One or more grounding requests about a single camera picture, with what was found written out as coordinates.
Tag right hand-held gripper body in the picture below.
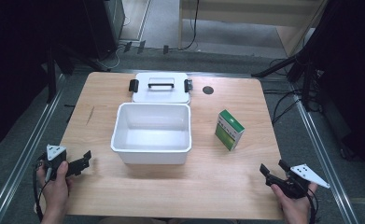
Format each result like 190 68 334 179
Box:
270 163 331 201

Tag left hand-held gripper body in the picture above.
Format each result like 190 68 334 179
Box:
37 144 70 182

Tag green and white carton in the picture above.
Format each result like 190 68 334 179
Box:
214 108 246 152

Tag white plastic storage box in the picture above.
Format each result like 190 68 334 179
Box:
109 102 193 165

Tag white lid with black handle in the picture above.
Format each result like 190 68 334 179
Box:
128 72 194 105

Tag person's right hand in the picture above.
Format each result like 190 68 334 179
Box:
270 182 319 219

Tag person's left hand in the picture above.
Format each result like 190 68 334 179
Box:
35 161 71 217

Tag black stand with legs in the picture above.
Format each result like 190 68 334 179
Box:
44 41 111 105

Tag black curtain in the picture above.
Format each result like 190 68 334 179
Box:
0 0 92 155
298 0 365 172

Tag black tripod stand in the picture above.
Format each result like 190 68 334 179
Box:
250 40 323 114

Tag black cabinet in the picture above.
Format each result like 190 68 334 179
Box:
82 0 126 61

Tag right hand-held gripper black cable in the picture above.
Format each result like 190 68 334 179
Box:
304 186 320 224

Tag hand-held gripper black cable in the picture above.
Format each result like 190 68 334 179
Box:
304 186 320 224
32 160 52 222

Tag metal floor rail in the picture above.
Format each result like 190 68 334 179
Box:
0 74 68 224
288 81 361 224

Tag left hand-held gripper black cable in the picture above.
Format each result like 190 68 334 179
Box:
32 160 52 222

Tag black floor cables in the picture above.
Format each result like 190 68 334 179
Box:
262 57 326 127

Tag white floor cable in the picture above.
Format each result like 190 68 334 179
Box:
106 14 132 71

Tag light wooden furniture frame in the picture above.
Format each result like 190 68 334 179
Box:
177 0 330 58

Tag black hanging cable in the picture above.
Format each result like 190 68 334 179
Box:
179 0 201 51

